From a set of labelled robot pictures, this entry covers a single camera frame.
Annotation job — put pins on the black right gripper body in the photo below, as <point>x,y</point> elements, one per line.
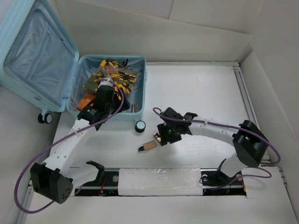
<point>171,128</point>

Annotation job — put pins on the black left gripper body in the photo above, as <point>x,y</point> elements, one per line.
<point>114,107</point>

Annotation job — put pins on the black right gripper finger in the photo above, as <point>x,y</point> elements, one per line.
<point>173,138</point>
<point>162,130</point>

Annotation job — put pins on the black gold lipstick box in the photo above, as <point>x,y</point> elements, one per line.
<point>157,137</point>

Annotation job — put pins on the beige foundation bottle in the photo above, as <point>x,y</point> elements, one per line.
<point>148,146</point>

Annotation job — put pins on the orange tie-dye shirt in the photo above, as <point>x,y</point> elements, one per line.
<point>85,101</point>

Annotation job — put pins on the rose gold lipstick tube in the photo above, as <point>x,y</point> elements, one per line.
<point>133,108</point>

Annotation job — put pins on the yellow camouflage garment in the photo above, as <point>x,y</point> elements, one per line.
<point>124,79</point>

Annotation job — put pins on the light blue hard suitcase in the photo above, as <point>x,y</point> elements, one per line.
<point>40,62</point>

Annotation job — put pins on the patterned eyeshadow palette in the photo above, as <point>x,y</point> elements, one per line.
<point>111,69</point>

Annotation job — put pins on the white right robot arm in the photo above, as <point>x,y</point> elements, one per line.
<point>249,143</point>

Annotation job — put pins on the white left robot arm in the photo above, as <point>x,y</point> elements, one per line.
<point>53,178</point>

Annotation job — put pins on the white foam block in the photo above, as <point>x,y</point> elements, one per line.
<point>160,182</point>

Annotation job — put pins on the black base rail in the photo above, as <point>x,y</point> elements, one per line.
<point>109,185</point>

